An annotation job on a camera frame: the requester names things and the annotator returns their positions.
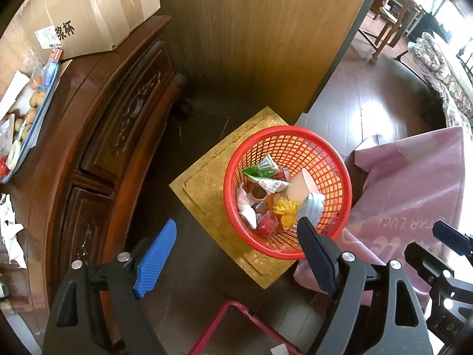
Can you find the gold patterned box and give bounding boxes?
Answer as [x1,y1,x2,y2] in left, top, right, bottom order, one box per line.
[168,106,297,290]

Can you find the clear plastic cup red paper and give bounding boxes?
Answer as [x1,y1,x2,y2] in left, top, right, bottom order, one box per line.
[256,210,279,236]

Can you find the wooden chair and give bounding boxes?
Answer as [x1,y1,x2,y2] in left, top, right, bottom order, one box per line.
[358,0,424,65]

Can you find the red plastic mesh basket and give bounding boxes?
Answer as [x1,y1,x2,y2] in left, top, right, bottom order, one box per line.
[223,126,352,260]

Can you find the green white wrapper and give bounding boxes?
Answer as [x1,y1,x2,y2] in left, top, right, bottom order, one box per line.
[243,154,279,178]

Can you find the pink stool frame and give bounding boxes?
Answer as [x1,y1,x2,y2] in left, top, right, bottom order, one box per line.
[188,301,303,354]

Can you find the wooden partition panel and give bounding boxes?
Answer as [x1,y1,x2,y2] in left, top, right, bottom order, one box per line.
[161,0,365,123]

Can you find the dark carved wooden cabinet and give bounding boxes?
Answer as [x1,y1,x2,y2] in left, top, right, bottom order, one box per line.
[1,15,184,341]

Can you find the pink purple tablecloth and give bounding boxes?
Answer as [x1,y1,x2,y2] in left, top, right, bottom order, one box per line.
[293,126,467,308]

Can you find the cardboard box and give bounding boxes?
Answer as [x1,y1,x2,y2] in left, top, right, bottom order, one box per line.
[1,0,160,90]

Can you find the floral bed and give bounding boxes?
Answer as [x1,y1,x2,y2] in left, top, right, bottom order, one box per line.
[407,32,472,137]

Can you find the walnut shell half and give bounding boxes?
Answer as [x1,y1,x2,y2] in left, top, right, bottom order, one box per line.
[249,185,268,202]

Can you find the white tissue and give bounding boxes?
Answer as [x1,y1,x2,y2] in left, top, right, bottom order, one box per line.
[236,184,257,230]

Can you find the tray with snacks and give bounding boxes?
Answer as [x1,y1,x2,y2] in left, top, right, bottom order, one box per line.
[1,48,63,183]

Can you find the blue face mask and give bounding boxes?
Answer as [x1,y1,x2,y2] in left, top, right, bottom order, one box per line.
[296,192,325,227]

